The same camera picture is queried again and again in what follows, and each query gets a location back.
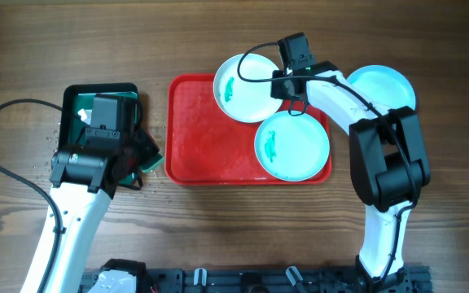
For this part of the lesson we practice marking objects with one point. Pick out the green yellow sponge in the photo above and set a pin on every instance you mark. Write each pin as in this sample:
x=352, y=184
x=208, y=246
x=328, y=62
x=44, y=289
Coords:
x=151, y=163

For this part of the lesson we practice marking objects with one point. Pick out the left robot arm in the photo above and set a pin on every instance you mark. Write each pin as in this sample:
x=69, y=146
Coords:
x=61, y=254

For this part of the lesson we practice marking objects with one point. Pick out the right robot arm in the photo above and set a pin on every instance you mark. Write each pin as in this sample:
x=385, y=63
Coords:
x=387, y=156

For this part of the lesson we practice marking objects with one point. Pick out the white plate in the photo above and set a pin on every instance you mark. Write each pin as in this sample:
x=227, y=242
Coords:
x=243, y=101

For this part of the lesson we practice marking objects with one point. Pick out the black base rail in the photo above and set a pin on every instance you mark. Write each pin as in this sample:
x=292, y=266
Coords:
x=119, y=275

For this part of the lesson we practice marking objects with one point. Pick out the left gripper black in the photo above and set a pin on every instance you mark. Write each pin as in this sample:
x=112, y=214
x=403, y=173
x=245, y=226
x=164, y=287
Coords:
x=147, y=145

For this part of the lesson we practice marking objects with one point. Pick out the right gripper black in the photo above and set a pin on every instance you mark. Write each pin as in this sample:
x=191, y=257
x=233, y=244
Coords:
x=276, y=91

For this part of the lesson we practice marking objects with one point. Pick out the black water tray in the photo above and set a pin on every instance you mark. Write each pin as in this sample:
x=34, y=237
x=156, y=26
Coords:
x=75, y=97

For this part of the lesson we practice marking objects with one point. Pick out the light blue plate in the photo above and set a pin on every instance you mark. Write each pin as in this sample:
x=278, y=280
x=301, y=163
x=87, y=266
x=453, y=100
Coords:
x=291, y=146
x=384, y=85

